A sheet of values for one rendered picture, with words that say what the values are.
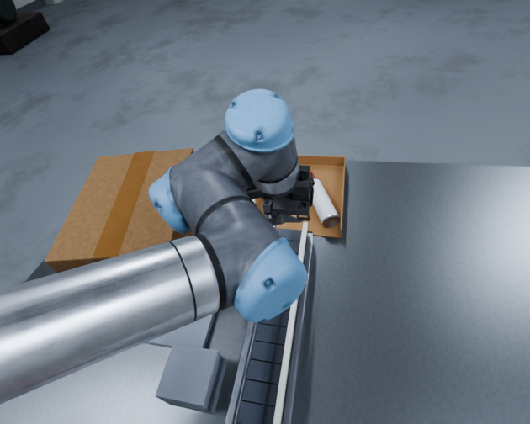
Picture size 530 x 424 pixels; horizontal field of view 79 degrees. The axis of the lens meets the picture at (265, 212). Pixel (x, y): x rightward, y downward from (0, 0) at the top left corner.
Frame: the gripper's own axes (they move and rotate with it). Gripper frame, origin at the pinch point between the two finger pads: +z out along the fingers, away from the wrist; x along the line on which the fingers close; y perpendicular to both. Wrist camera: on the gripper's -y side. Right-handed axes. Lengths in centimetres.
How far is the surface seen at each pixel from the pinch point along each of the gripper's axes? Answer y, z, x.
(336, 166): 10.5, 34.5, 30.6
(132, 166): -35.3, -4.2, 8.0
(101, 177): -41.2, -5.7, 3.9
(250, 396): -2.1, 5.5, -35.6
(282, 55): -58, 205, 256
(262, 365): -0.8, 7.6, -30.0
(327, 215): 9.4, 21.1, 8.3
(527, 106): 149, 171, 162
